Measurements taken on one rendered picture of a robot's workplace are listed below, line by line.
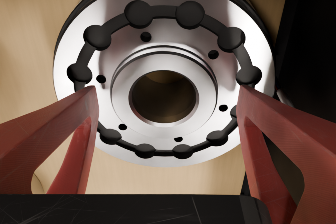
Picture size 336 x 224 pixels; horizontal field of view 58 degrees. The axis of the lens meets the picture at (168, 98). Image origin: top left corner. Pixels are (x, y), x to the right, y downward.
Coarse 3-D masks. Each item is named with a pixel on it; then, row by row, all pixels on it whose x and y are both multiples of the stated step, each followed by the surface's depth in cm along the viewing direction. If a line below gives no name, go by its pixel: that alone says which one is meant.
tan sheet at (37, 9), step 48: (0, 0) 15; (48, 0) 15; (0, 48) 16; (48, 48) 16; (0, 96) 18; (48, 96) 18; (240, 144) 20; (96, 192) 23; (144, 192) 23; (192, 192) 23; (240, 192) 23
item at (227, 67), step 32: (96, 0) 11; (128, 0) 11; (160, 0) 11; (192, 0) 11; (224, 0) 11; (64, 32) 12; (96, 32) 13; (128, 32) 12; (160, 32) 12; (192, 32) 12; (224, 32) 12; (256, 32) 12; (64, 64) 13; (96, 64) 13; (224, 64) 13; (256, 64) 13; (64, 96) 14; (224, 96) 14; (128, 128) 15; (224, 128) 15; (128, 160) 16; (160, 160) 16; (192, 160) 16
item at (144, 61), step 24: (144, 48) 13; (168, 48) 12; (120, 72) 13; (144, 72) 13; (192, 72) 13; (120, 96) 13; (216, 96) 13; (144, 120) 14; (168, 120) 15; (192, 120) 14
